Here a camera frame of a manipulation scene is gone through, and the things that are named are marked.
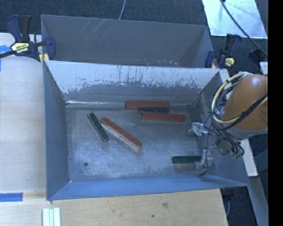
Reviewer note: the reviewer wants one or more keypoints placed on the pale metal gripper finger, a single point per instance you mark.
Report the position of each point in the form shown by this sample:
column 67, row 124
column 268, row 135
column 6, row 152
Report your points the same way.
column 199, row 128
column 206, row 160

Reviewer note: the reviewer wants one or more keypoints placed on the dark green flat block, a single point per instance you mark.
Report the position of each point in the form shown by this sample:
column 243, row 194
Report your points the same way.
column 186, row 159
column 98, row 127
column 154, row 110

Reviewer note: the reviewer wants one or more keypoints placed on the red-brown flat block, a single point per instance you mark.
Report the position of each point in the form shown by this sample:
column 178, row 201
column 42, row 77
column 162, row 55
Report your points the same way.
column 146, row 105
column 163, row 117
column 122, row 133

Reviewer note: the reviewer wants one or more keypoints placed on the grey metal bin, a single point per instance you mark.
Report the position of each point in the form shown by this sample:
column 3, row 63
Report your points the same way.
column 136, row 163

